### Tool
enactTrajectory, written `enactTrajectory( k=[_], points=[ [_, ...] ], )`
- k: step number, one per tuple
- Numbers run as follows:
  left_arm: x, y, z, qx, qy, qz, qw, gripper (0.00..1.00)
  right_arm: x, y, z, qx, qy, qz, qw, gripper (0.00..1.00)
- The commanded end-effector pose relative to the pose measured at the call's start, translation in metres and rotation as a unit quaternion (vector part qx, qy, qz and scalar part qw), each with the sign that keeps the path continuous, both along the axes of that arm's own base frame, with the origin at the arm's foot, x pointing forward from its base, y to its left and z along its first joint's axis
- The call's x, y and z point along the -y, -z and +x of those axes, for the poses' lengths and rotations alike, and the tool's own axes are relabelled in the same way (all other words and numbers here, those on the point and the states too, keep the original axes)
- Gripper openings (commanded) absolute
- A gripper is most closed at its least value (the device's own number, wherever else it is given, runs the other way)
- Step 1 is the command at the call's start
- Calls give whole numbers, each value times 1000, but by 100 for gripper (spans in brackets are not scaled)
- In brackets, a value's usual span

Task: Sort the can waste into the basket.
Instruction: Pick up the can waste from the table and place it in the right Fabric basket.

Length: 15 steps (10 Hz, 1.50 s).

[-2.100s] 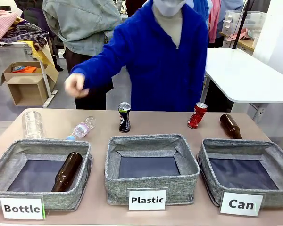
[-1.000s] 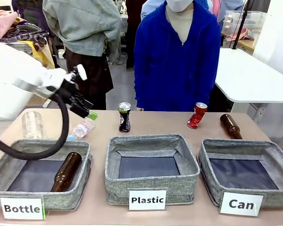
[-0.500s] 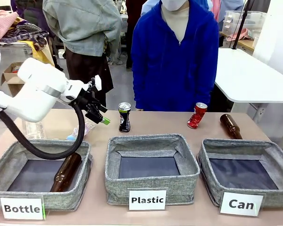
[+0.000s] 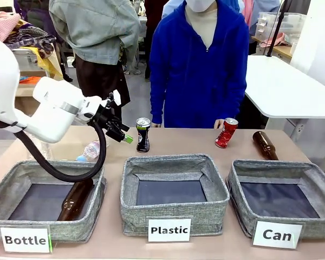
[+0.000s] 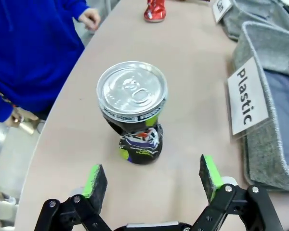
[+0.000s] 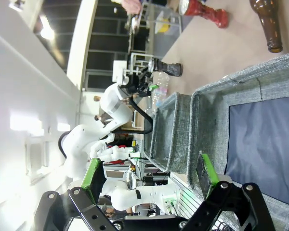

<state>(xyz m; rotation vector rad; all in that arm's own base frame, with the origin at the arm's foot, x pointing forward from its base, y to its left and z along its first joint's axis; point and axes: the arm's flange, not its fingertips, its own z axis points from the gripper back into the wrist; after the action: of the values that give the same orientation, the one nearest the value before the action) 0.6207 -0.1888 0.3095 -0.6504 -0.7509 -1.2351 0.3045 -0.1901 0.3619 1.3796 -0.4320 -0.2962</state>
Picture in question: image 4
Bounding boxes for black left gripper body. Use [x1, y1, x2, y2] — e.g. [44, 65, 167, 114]
[93, 93, 119, 129]

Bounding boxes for black drink can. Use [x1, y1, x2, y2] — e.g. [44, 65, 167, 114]
[135, 117, 152, 153]

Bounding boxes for grey fabric basket plastic label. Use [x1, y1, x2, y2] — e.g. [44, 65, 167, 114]
[120, 153, 231, 236]

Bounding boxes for red crushed drink can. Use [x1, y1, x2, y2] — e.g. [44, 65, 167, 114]
[215, 117, 239, 149]

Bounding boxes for grey fabric basket bottle label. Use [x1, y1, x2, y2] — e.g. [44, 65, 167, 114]
[0, 159, 107, 243]

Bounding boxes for white sign reading Can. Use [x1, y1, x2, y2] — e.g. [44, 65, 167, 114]
[252, 220, 303, 250]

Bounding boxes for grey fabric basket can label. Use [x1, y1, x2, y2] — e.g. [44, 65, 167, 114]
[226, 159, 325, 240]

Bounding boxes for clear plastic bottle blue cap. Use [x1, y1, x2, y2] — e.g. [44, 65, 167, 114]
[76, 140, 109, 163]

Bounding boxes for person in grey jacket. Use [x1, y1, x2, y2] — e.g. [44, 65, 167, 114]
[48, 0, 142, 120]

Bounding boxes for brown glass bottle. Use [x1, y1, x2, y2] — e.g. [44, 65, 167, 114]
[252, 131, 280, 161]
[56, 178, 94, 222]

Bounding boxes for person in blue hoodie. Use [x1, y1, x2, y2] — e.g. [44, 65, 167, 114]
[148, 0, 250, 129]

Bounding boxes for white sign reading Plastic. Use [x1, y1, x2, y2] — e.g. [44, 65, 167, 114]
[147, 217, 192, 243]

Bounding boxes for pile of colourful clothes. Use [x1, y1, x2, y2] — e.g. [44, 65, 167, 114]
[0, 10, 64, 82]

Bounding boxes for white sign reading Bottle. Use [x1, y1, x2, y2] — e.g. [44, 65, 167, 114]
[0, 226, 51, 254]

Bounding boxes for white face mask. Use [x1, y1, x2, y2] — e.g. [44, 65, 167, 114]
[185, 0, 216, 13]

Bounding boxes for white side table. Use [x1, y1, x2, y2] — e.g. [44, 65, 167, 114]
[244, 55, 325, 131]

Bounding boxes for black stand pole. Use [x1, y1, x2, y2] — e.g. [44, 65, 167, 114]
[266, 0, 293, 57]

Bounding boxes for clear plastic storage boxes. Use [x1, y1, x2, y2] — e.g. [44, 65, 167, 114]
[255, 11, 307, 44]

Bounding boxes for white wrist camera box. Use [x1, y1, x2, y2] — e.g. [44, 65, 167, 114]
[112, 90, 122, 107]

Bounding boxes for black corrugated cable hose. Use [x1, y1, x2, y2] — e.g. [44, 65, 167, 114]
[0, 116, 107, 183]

